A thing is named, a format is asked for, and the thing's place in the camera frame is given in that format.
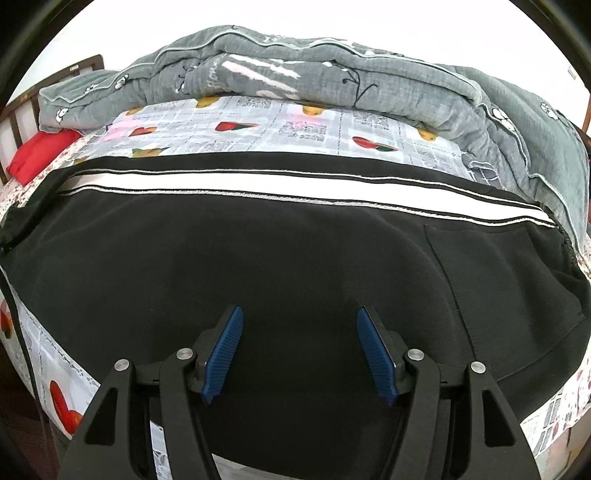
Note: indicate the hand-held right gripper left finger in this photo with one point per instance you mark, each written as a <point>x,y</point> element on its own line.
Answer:
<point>225,344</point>

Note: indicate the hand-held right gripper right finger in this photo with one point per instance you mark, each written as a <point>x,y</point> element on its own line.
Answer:
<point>375,346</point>

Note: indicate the black pants with white stripe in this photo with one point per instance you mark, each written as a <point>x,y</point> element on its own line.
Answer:
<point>277,258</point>

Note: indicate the fruit print sheet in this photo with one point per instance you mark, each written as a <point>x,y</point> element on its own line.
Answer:
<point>295,124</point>

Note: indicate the red pillow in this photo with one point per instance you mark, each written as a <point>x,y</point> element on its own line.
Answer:
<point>37,154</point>

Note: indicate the grey quilt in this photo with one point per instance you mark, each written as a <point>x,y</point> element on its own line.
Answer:
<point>323,74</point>

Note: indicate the wooden furniture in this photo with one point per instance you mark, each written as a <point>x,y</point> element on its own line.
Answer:
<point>587,134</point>

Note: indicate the brown wooden headboard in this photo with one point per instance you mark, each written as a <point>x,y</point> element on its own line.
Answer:
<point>92,62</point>

